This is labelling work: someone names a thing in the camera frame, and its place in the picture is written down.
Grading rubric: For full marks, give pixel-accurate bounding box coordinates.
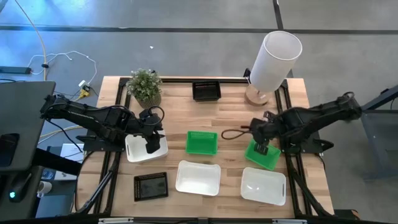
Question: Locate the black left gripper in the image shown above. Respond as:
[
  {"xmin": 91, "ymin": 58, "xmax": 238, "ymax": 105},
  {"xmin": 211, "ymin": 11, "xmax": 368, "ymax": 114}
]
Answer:
[{"xmin": 138, "ymin": 119, "xmax": 165, "ymax": 154}]

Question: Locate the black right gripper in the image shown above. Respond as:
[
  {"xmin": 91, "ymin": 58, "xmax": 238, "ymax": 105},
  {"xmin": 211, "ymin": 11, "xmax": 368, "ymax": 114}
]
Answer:
[{"xmin": 250, "ymin": 118, "xmax": 272, "ymax": 156}]

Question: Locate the green slotted plastic basket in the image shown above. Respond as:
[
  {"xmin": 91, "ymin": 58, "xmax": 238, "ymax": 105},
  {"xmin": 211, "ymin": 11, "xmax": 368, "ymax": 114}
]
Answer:
[
  {"xmin": 185, "ymin": 130, "xmax": 219, "ymax": 156},
  {"xmin": 244, "ymin": 139, "xmax": 282, "ymax": 171}
]

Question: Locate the white plastic basket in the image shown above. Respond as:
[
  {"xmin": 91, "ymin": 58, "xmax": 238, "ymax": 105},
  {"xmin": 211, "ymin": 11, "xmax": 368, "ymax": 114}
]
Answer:
[
  {"xmin": 175, "ymin": 159, "xmax": 222, "ymax": 197},
  {"xmin": 240, "ymin": 167, "xmax": 287, "ymax": 207},
  {"xmin": 124, "ymin": 129, "xmax": 169, "ymax": 164}
]

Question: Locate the black slotted plastic basket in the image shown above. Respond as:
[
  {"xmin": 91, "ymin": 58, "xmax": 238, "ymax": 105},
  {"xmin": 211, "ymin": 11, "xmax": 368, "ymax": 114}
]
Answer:
[
  {"xmin": 192, "ymin": 80, "xmax": 222, "ymax": 103},
  {"xmin": 133, "ymin": 171, "xmax": 169, "ymax": 202}
]

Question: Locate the small potted green plant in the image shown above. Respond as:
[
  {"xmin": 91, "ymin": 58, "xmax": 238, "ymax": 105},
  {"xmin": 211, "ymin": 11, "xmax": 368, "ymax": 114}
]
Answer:
[{"xmin": 125, "ymin": 68, "xmax": 164, "ymax": 110}]

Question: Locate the white paper box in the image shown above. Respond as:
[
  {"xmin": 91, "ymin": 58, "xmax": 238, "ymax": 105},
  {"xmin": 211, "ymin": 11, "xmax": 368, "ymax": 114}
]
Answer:
[{"xmin": 58, "ymin": 142, "xmax": 85, "ymax": 181}]

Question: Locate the black crossbar with white brackets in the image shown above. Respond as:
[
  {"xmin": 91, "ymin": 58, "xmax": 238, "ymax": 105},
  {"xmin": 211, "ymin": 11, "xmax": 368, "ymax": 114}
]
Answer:
[{"xmin": 0, "ymin": 212, "xmax": 398, "ymax": 224}]

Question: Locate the white shade wooden base lamp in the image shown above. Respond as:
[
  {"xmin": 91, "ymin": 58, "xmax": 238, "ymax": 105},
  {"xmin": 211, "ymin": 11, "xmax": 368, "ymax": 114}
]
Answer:
[{"xmin": 244, "ymin": 30, "xmax": 303, "ymax": 107}]

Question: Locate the yellow power plug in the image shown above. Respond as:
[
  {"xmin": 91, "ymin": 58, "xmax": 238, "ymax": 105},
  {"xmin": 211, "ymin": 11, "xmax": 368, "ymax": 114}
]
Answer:
[{"xmin": 76, "ymin": 88, "xmax": 91, "ymax": 100}]

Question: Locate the white mug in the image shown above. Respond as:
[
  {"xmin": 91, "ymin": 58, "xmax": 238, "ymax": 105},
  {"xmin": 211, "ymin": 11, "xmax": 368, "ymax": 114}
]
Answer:
[{"xmin": 36, "ymin": 180, "xmax": 53, "ymax": 198}]

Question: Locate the grey blue side table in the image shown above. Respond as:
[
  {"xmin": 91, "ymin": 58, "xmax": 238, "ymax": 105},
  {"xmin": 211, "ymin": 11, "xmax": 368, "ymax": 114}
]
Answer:
[{"xmin": 360, "ymin": 84, "xmax": 398, "ymax": 181}]

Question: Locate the black side desk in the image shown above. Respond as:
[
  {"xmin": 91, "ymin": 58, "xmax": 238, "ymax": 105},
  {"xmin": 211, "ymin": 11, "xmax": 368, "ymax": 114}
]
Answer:
[{"xmin": 0, "ymin": 80, "xmax": 57, "ymax": 218}]

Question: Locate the black mouse with green light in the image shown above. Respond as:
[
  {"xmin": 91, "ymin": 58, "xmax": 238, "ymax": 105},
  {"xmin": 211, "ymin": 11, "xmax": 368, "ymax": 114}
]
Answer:
[{"xmin": 7, "ymin": 172, "xmax": 32, "ymax": 203}]

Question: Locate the black power strip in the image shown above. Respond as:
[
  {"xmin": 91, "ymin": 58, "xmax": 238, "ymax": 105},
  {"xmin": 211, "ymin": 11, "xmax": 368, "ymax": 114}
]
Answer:
[{"xmin": 0, "ymin": 66, "xmax": 32, "ymax": 75}]

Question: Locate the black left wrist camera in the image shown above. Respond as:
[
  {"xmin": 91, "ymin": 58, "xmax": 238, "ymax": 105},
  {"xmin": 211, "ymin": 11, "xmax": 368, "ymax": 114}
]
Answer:
[{"xmin": 138, "ymin": 108, "xmax": 155, "ymax": 125}]

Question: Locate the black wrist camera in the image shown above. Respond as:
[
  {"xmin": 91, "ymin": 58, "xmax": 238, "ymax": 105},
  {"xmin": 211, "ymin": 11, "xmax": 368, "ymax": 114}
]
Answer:
[
  {"xmin": 262, "ymin": 110, "xmax": 276, "ymax": 124},
  {"xmin": 138, "ymin": 108, "xmax": 155, "ymax": 125}
]

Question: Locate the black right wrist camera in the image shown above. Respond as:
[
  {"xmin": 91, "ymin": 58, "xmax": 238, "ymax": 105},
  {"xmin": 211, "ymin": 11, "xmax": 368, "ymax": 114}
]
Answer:
[{"xmin": 262, "ymin": 110, "xmax": 276, "ymax": 124}]

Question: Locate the black looped gripper cable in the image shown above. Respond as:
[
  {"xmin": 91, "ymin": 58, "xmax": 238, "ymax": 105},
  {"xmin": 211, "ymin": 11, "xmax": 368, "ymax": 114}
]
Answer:
[
  {"xmin": 147, "ymin": 105, "xmax": 166, "ymax": 127},
  {"xmin": 221, "ymin": 125, "xmax": 252, "ymax": 141}
]

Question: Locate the black aluminium table frame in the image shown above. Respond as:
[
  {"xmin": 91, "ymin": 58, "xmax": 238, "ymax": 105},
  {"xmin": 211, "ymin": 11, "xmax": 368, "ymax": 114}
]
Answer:
[{"xmin": 74, "ymin": 76, "xmax": 335, "ymax": 218}]

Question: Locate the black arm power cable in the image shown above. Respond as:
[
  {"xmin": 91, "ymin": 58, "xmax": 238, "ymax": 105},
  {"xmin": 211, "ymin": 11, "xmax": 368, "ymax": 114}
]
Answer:
[{"xmin": 46, "ymin": 119, "xmax": 85, "ymax": 153}]

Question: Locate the pale yellow cable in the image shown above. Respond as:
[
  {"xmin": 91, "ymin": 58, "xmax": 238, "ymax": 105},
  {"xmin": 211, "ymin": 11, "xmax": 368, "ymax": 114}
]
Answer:
[{"xmin": 37, "ymin": 124, "xmax": 84, "ymax": 139}]

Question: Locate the thin white floor cable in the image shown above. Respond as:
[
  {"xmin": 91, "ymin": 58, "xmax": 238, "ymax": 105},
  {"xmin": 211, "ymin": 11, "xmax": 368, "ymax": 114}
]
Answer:
[{"xmin": 27, "ymin": 50, "xmax": 98, "ymax": 87}]

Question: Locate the beige floor cable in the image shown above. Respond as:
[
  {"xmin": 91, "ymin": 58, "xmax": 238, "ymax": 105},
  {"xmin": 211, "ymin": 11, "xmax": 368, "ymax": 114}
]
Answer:
[{"xmin": 14, "ymin": 0, "xmax": 47, "ymax": 82}]

